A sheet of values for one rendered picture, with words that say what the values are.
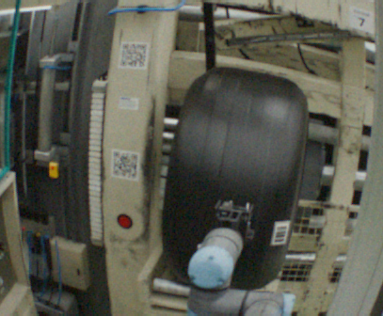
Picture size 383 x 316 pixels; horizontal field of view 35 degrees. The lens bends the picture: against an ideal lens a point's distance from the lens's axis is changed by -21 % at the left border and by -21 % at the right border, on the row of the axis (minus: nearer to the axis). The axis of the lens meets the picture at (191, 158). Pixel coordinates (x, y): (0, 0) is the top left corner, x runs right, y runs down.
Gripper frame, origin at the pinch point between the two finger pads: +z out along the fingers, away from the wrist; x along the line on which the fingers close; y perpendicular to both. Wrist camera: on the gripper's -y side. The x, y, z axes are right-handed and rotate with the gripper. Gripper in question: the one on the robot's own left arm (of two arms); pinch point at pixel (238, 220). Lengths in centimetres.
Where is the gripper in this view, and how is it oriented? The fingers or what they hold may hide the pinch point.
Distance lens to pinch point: 159.3
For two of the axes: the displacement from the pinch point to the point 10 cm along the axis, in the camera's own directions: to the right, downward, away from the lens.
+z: 2.0, -2.5, 9.5
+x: -9.7, -1.4, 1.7
